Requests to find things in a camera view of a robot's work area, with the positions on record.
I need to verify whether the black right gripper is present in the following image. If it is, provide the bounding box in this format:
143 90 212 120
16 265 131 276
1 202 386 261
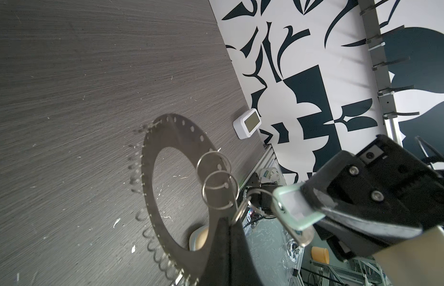
301 135 444 261

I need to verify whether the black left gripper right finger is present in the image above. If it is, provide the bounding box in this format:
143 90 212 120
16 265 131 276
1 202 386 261
230 222 263 286

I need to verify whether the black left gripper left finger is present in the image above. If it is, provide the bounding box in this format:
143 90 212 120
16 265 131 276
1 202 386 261
199 218 231 286

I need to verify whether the single silver keyring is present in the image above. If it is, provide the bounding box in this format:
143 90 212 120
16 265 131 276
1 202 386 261
230 188 277 226

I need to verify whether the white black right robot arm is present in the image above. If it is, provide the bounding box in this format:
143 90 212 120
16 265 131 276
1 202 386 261
246 135 444 261

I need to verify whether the beige oblong pouch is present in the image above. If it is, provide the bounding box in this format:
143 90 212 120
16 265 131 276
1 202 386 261
189 225 209 251

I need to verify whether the yellow cylinder cap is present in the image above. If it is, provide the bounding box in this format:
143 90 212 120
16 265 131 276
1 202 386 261
311 246 330 265

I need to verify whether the white digital scale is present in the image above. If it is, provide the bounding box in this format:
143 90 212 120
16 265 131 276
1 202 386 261
233 108 261 139

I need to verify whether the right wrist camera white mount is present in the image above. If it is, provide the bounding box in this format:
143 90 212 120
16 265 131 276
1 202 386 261
373 226 444 286

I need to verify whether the black wall hook rail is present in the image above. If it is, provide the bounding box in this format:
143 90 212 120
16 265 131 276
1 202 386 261
358 0 419 145

